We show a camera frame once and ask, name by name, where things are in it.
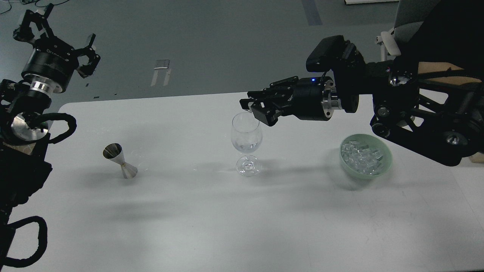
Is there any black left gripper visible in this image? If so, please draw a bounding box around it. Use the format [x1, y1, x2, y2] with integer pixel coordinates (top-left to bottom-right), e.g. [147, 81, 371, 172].
[13, 4, 101, 93]

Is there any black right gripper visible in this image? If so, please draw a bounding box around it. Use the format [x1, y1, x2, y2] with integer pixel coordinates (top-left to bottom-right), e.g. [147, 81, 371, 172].
[240, 76, 343, 126]

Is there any steel double jigger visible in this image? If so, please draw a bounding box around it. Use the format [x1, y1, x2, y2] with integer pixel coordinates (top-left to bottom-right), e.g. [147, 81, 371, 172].
[102, 143, 138, 179]

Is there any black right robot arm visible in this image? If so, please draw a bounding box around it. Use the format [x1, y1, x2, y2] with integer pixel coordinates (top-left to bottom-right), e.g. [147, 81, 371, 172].
[240, 0, 483, 166]

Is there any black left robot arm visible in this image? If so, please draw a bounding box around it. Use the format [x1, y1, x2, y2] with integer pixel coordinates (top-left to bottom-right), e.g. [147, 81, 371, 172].
[0, 3, 101, 267]

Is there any clear wine glass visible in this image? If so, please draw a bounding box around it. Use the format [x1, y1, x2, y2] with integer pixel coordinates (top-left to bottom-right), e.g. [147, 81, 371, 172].
[231, 111, 263, 177]

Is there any pile of ice cubes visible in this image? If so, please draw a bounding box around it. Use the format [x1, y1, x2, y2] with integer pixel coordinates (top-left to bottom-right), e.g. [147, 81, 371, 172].
[340, 141, 384, 176]

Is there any metal floor plate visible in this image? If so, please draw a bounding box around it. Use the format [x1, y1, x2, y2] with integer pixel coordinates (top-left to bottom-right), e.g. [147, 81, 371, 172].
[154, 59, 171, 70]

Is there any green bowl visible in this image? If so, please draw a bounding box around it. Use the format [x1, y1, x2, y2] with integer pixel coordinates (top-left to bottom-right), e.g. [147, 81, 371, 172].
[339, 134, 393, 180]

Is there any white office chair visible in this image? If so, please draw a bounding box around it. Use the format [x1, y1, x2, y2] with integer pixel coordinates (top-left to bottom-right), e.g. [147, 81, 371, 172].
[375, 0, 440, 61]

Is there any seated person in black shirt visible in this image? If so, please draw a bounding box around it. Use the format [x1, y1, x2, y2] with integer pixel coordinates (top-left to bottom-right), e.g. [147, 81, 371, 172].
[417, 62, 483, 86]

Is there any beige foam block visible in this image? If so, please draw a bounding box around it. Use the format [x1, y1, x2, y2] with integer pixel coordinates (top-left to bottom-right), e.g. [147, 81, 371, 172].
[469, 153, 484, 164]

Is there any black floor cable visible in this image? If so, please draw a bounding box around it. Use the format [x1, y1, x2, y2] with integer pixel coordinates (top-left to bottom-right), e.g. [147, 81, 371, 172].
[0, 0, 71, 12]

